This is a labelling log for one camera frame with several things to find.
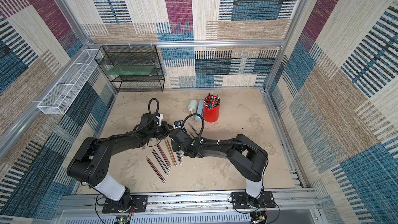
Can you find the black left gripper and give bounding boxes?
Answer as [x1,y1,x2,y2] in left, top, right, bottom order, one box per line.
[148,122,175,141]

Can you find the yellow striped pencil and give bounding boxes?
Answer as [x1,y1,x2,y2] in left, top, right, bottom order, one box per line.
[164,138,177,167]

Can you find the dark navy striped pencil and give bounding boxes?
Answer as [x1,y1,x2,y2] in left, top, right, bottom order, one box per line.
[176,150,182,166]

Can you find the black white striped pencil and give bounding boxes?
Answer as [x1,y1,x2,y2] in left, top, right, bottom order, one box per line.
[151,150,169,176]

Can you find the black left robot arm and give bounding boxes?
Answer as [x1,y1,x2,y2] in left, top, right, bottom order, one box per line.
[67,98,172,208]

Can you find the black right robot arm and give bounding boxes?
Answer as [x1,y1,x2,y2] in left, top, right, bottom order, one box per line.
[169,113,268,199]

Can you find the pencils in red cup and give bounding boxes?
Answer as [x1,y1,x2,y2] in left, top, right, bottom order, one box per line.
[204,93,220,109]

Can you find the light blue eraser box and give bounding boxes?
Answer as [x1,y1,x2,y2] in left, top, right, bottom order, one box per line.
[195,100,204,122]

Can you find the red pencil cup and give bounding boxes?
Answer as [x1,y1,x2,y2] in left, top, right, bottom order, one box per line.
[203,105,220,123]

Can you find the green board on shelf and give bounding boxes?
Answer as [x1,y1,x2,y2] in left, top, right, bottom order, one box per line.
[106,65,155,76]

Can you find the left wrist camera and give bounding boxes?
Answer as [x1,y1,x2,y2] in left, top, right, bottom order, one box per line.
[155,113,164,126]

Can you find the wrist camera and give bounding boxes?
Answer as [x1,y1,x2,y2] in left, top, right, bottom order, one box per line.
[173,120,182,129]
[155,113,164,126]

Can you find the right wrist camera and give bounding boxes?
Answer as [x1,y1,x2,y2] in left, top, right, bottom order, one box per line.
[173,120,182,129]

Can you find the black wire mesh shelf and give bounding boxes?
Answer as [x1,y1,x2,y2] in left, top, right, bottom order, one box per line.
[94,45,165,93]

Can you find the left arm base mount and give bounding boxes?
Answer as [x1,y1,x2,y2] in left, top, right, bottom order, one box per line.
[102,195,148,214]

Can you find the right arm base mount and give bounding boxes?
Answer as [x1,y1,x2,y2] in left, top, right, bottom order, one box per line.
[229,191,276,209]

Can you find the white wire mesh basket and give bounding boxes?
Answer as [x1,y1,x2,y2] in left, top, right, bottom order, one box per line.
[37,49,97,115]

